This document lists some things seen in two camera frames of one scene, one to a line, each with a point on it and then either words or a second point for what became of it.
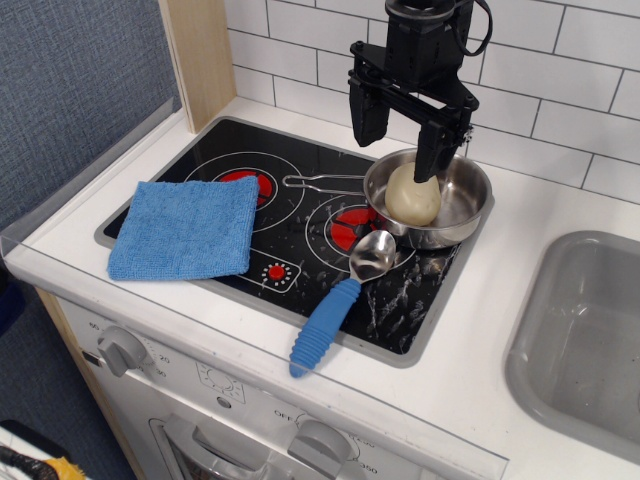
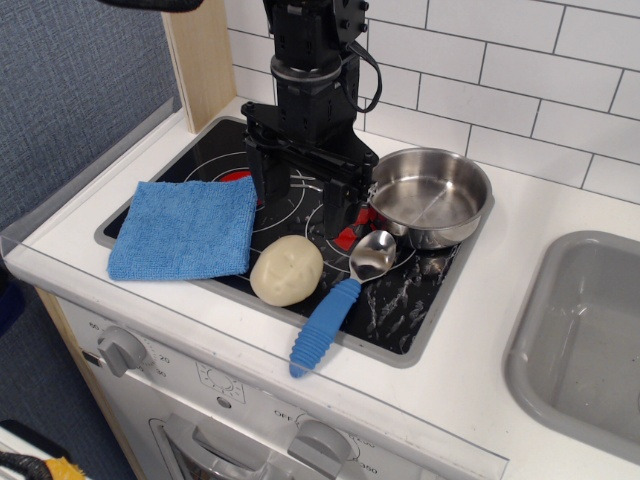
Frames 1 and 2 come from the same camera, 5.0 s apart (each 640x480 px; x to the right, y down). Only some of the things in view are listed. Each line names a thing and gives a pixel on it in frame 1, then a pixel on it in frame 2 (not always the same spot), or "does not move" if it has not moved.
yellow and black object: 58,468 does not move
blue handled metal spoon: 373,255 does not move
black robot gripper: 421,62 to 316,128
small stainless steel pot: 430,213 does not move
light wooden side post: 202,46 does not move
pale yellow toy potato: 410,202 to 287,271
